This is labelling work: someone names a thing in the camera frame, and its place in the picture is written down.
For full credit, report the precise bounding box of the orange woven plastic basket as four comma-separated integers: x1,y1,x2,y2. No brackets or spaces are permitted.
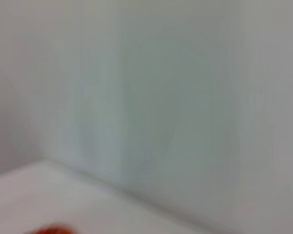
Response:
30,222,75,234

